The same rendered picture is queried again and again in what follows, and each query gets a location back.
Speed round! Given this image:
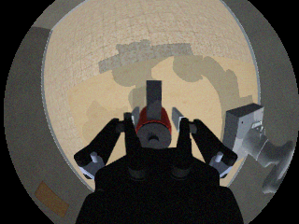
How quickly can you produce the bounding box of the red kettle with black handle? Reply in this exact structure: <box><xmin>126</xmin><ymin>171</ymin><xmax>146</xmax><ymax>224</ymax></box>
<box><xmin>135</xmin><ymin>80</ymin><xmax>172</xmax><ymax>149</ymax></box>

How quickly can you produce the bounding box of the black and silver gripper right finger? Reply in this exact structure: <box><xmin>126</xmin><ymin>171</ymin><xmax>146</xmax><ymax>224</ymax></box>
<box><xmin>171</xmin><ymin>107</ymin><xmax>238</xmax><ymax>178</ymax></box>

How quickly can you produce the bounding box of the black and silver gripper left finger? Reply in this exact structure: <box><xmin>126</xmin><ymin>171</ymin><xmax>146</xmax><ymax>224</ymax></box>
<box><xmin>74</xmin><ymin>106</ymin><xmax>149</xmax><ymax>180</ymax></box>

